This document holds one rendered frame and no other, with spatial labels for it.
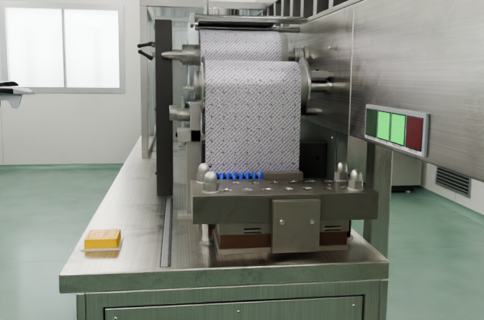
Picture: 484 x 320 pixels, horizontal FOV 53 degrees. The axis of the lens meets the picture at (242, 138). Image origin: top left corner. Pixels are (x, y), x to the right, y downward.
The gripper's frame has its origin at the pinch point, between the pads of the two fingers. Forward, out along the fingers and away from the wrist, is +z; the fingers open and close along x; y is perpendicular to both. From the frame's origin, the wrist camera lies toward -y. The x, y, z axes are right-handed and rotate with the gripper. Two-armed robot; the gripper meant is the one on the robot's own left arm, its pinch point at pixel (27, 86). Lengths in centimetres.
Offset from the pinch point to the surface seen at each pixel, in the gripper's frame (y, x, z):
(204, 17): -25, 31, 41
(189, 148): 8, 52, 24
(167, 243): 25, 67, 10
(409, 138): -9, 110, 28
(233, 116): -3, 63, 29
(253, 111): -4, 65, 33
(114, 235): 23, 61, 0
